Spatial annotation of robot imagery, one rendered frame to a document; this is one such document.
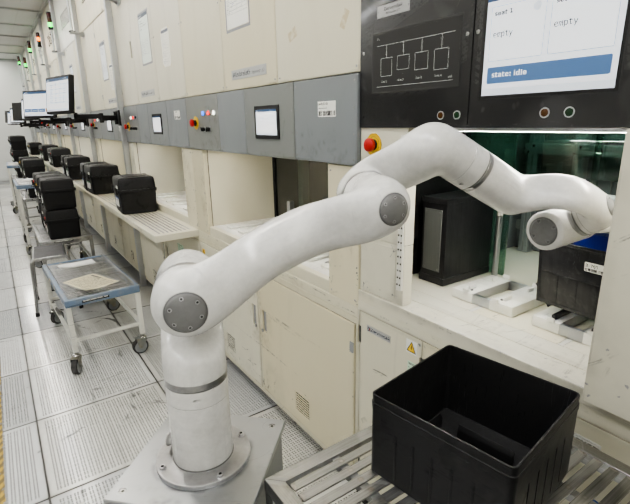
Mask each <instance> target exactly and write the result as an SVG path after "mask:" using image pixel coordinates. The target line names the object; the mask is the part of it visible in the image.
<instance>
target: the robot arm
mask: <svg viewBox="0 0 630 504"><path fill-rule="evenodd" d="M436 176H440V177H442V178H443V179H445V180H447V181H448V182H450V183H451V184H453V185H455V186H456V187H458V188H459V189H461V190H463V191H464V192H466V193H468V194H469V195H471V196H473V197H474V198H476V199H478V200H479V201H481V202H483V203H484V204H486V205H488V206H489V207H491V208H493V209H494V210H496V211H498V212H500V213H503V214H507V215H515V214H521V213H526V212H531V211H538V210H546V211H542V212H539V213H536V214H535V215H533V216H532V217H531V218H530V220H529V221H528V224H527V229H526V231H527V236H528V239H529V240H530V242H531V243H532V244H533V245H534V246H535V247H537V248H539V249H541V250H553V249H556V248H559V247H562V246H565V245H568V244H571V243H574V242H577V241H580V240H583V239H587V238H589V237H591V236H592V235H594V234H595V233H606V232H610V227H611V221H612V215H613V209H614V203H615V201H614V200H613V199H612V198H611V197H610V196H609V195H607V194H606V193H605V192H603V191H602V190H600V189H599V188H598V187H596V186H594V185H593V184H591V183H589V182H588V181H586V180H584V179H581V178H579V177H576V176H572V175H566V174H536V175H523V174H521V173H519V172H518V171H516V170H515V169H513V168H512V167H511V166H509V165H508V164H506V163H505V162H503V161H502V160H501V159H499V158H498V157H496V156H495V155H493V154H492V153H491V152H489V151H488V150H486V149H485V148H483V147H482V146H480V145H479V144H477V143H476V142H474V141H473V140H472V139H470V138H469V137H467V136H466V135H464V134H463V133H461V132H460V131H458V130H457V129H455V128H453V127H451V126H449V125H447V124H444V123H440V122H429V123H425V124H423V125H420V126H418V127H417V128H415V129H413V130H412V131H410V132H409V133H407V134H406V135H405V136H403V137H402V138H400V139H399V140H397V141H396V142H394V143H393V144H391V145H389V146H388V147H386V148H384V149H382V150H380V151H378V152H376V153H374V154H372V155H370V156H368V157H366V158H365V159H363V160H362V161H360V162H359V163H357V164H356V165H355V166H353V167H352V168H351V169H350V170H349V171H348V172H347V173H346V174H345V175H344V176H343V178H342V179H341V181H340V182H339V184H338V187H337V192H336V195H337V196H335V197H331V198H327V199H324V200H320V201H317V202H313V203H309V204H306V205H303V206H300V207H297V208H295V209H292V210H290V211H288V212H286V213H284V214H282V215H280V216H278V217H276V218H274V219H272V220H270V221H268V222H266V223H264V224H262V225H260V226H259V227H257V228H255V229H253V230H252V231H250V232H248V233H247V234H245V235H244V236H242V237H241V238H239V239H238V240H236V241H235V242H233V243H232V244H230V245H229V246H227V247H226V248H224V249H223V250H221V251H220V252H218V253H216V254H214V255H213V256H211V257H208V256H207V255H205V254H204V253H202V252H199V251H196V250H191V249H185V250H180V251H177V252H175V253H173V254H171V255H170V256H168V257H167V258H166V259H165V260H164V262H163V263H162V264H161V266H160V268H159V270H158V272H157V275H156V279H155V283H154V286H153V290H152V294H151V299H150V309H151V313H152V316H153V318H154V320H155V322H156V323H157V325H158V326H159V327H160V328H161V359H162V369H163V377H164V385H165V393H166V401H167V409H168V417H169V425H170V432H168V433H167V435H166V440H165V443H164V444H163V445H162V446H161V448H160V450H159V451H158V454H157V457H156V470H157V474H158V476H159V478H160V479H161V480H162V481H163V482H164V483H165V484H167V485H168V486H170V487H173V488H175V489H179V490H185V491H197V490H205V489H209V488H213V487H216V486H219V485H221V484H223V483H225V482H227V481H228V480H230V479H232V478H233V477H234V476H236V475H237V474H238V473H239V472H240V471H241V470H242V469H243V468H244V466H245V465H246V463H247V461H248V459H249V456H250V442H249V439H248V437H247V435H246V434H245V433H244V432H243V431H242V430H241V429H239V428H238V427H236V426H234V425H231V414H230V402H229V390H228V376H227V364H226V352H225V340H224V329H223V320H224V319H225V318H226V317H228V316H229V315H230V314H231V313H233V312H234V311H235V310H236V309H238V308H239V307H240V306H241V305H242V304H243V303H245V302H246V301H247V300H248V299H249V298H250V297H252V296H253V295H254V294H255V293H256V292H257V291H259V290H260V289H261V288H262V287H263V286H265V285H266V284H267V283H269V282H270V281H272V280H273V279H274V278H276V277H277V276H279V275H281V274H282V273H284V272H286V271H288V270H290V269H292V268H294V267H295V266H297V265H299V264H302V263H304V262H306V261H308V260H310V259H312V258H314V257H316V256H318V255H321V254H324V253H326V252H329V251H333V250H336V249H341V248H345V247H350V246H355V245H360V244H365V243H369V242H372V241H375V240H378V239H381V238H383V237H385V236H388V235H389V234H391V233H393V232H395V231H396V230H398V229H399V228H400V227H401V226H402V225H403V224H404V223H405V222H406V220H407V219H408V217H409V214H410V209H411V201H410V196H409V194H408V192H407V190H406V189H408V188H410V187H413V186H415V185H418V184H420V183H422V182H424V181H427V180H429V179H431V178H433V177H436ZM547 209H550V210H547Z"/></svg>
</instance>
